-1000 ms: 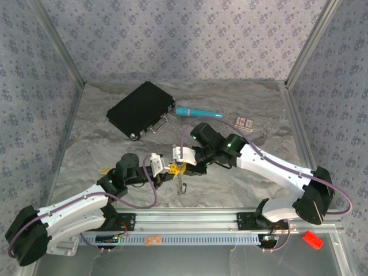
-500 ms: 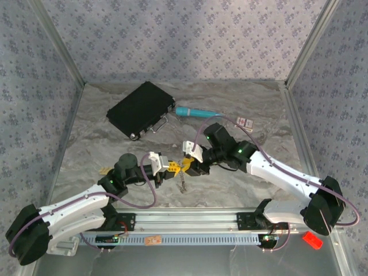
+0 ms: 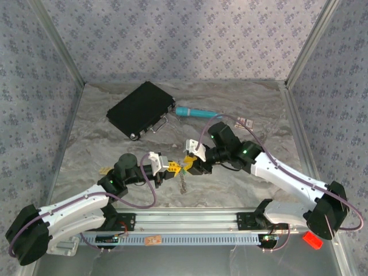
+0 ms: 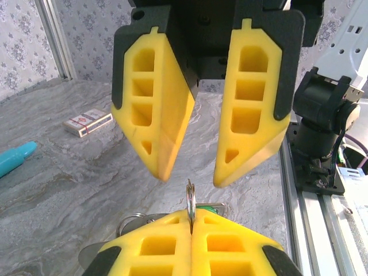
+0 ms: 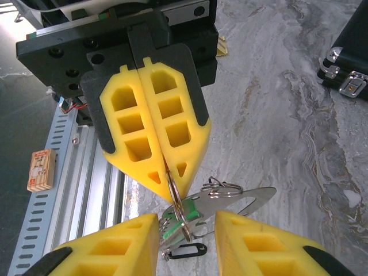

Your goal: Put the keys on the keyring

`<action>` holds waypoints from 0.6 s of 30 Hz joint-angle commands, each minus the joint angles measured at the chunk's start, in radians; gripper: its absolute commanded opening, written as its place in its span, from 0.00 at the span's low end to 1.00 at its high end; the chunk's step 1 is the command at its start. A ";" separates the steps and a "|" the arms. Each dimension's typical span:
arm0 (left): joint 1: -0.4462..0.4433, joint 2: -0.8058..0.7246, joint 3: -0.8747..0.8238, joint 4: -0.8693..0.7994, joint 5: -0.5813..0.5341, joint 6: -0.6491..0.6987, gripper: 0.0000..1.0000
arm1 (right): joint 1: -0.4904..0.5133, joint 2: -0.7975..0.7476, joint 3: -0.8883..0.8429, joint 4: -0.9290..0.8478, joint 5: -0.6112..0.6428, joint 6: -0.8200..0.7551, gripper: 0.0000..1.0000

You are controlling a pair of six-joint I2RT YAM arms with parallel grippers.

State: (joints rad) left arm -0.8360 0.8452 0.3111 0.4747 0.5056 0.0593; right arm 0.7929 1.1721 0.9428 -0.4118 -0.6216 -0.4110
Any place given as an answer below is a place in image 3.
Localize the teal marker pen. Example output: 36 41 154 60
175 106 224 120

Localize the red plastic block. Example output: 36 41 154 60
302 231 324 250

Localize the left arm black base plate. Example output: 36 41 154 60
83 212 136 231

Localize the playing card box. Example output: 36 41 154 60
234 116 255 132

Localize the white plastic bracket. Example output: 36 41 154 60
47 237 80 256

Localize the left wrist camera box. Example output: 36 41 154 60
148 151 171 175

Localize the aluminium side rail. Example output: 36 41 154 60
278 81 325 185
47 83 86 208

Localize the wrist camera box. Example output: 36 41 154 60
183 139 206 163
148 151 171 175

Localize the left circuit board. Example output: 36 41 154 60
95 235 120 244

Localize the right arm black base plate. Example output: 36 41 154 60
236 212 290 231

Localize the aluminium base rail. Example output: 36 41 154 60
94 207 313 234

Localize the grey slotted cable duct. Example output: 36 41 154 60
77 233 264 247

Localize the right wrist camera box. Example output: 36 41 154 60
183 139 206 163

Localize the black hard case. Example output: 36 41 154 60
105 81 177 142

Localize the metal keyring with chain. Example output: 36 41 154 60
177 160 189 195

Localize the aluminium frame post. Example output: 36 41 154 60
283 0 344 89
28 0 86 86

